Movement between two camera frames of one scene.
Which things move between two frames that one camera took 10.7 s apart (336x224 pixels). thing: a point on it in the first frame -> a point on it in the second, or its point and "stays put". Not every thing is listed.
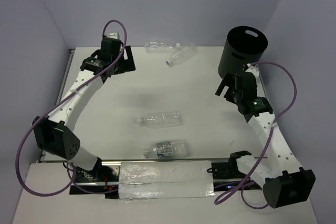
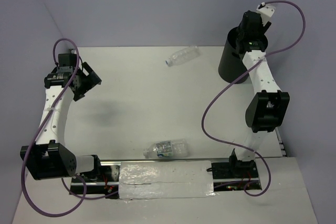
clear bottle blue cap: [182, 54] stays put
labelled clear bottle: [170, 149] stays put
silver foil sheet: [165, 179] stays put
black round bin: [244, 45] stays put
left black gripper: [128, 65] -> [92, 80]
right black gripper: [226, 81] -> [262, 30]
